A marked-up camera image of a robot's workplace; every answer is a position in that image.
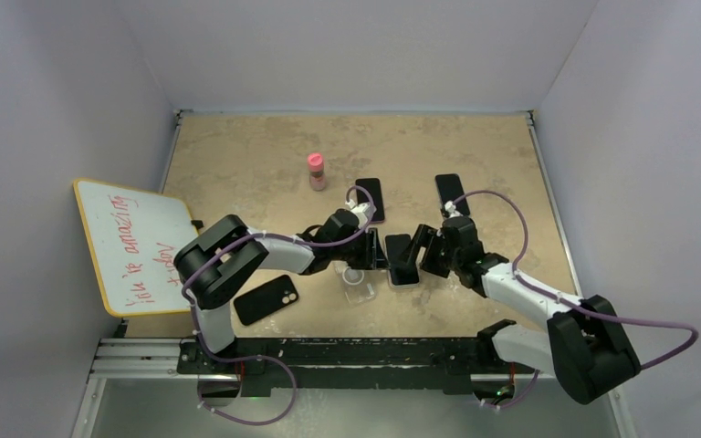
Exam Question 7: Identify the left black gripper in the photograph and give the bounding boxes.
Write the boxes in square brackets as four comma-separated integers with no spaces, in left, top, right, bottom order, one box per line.
[330,228,389,271]

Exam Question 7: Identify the beige cased smartphone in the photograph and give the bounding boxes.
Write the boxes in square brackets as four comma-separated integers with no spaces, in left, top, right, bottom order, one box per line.
[384,234,420,288]

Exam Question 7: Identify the yellow framed whiteboard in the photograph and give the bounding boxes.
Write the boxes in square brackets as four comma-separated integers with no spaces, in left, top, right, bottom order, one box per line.
[73,178,198,318]

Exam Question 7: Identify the pink capped small bottle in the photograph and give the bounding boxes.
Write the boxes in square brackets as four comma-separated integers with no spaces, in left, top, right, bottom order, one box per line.
[307,152,327,191]

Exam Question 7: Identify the clear magsafe phone case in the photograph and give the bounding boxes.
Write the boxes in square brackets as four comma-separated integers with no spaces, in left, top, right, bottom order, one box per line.
[332,261,377,306]

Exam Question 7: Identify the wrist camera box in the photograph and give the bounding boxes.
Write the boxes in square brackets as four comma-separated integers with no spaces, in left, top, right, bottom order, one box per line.
[345,200,376,228]
[441,201,462,219]

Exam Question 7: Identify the purple edged smartphone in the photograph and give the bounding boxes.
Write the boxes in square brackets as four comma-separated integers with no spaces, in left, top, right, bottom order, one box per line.
[354,177,386,224]

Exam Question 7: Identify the black phone case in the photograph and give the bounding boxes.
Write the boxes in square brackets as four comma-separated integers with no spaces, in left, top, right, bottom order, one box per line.
[233,275,299,326]

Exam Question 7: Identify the black smartphone far right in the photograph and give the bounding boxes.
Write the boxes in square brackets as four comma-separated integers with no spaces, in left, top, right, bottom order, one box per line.
[434,173,471,218]

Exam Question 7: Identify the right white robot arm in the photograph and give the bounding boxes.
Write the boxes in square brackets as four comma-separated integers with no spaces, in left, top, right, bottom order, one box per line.
[389,216,642,404]

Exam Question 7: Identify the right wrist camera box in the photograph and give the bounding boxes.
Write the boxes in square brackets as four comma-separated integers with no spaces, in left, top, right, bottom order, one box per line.
[441,201,462,219]

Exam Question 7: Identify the black mounting rail base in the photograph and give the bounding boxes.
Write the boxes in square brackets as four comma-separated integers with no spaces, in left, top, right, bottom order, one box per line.
[177,337,532,397]

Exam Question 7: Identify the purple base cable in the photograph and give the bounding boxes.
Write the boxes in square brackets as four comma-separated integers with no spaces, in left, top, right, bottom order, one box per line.
[195,354,300,428]
[477,367,536,413]

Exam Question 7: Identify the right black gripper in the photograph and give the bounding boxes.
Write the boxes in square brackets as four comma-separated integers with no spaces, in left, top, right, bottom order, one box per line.
[397,224,462,279]

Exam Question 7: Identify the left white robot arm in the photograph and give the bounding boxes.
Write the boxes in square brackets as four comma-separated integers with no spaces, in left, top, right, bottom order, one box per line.
[173,203,388,373]

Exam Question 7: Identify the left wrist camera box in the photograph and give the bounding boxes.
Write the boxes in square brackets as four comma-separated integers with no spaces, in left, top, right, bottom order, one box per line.
[345,200,376,228]

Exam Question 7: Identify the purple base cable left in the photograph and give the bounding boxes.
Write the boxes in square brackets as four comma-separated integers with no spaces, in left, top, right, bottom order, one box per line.
[195,354,300,428]

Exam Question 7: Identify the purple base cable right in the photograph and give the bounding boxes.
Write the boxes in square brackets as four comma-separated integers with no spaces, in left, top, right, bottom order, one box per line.
[477,367,536,413]

